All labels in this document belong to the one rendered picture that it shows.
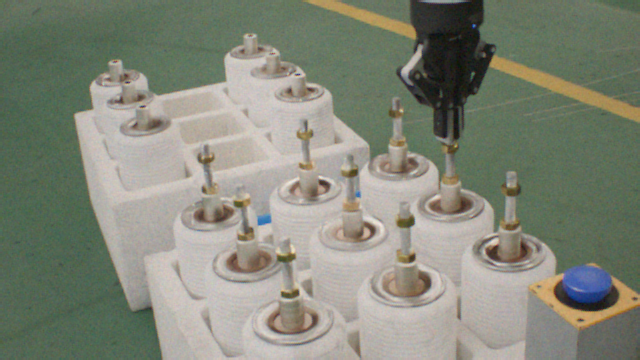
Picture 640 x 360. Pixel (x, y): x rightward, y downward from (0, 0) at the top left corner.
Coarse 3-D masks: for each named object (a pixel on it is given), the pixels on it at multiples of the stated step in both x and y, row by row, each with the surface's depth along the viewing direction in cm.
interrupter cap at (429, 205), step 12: (432, 192) 102; (468, 192) 102; (420, 204) 100; (432, 204) 100; (468, 204) 99; (480, 204) 99; (432, 216) 97; (444, 216) 97; (456, 216) 97; (468, 216) 96
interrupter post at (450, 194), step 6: (444, 186) 98; (450, 186) 97; (456, 186) 97; (444, 192) 98; (450, 192) 98; (456, 192) 98; (444, 198) 98; (450, 198) 98; (456, 198) 98; (444, 204) 99; (450, 204) 98; (456, 204) 98; (450, 210) 99; (456, 210) 99
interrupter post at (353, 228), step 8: (360, 208) 94; (344, 216) 94; (352, 216) 93; (360, 216) 94; (344, 224) 94; (352, 224) 94; (360, 224) 94; (344, 232) 95; (352, 232) 94; (360, 232) 95
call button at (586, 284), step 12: (564, 276) 71; (576, 276) 71; (588, 276) 70; (600, 276) 70; (564, 288) 71; (576, 288) 69; (588, 288) 69; (600, 288) 69; (576, 300) 70; (588, 300) 70
